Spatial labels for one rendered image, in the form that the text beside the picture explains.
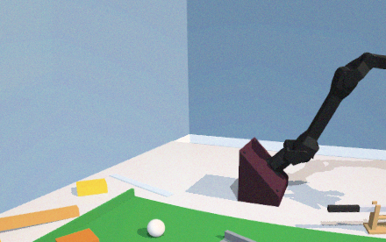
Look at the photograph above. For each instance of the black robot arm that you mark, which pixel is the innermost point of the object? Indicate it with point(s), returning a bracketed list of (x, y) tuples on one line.
[(345, 79)]

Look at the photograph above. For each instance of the white golf ball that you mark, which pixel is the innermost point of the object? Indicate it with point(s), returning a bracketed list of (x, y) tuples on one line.
[(155, 227)]

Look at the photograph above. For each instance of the yellow rectangular block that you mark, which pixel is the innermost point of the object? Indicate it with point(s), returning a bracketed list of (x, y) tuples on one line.
[(91, 187)]

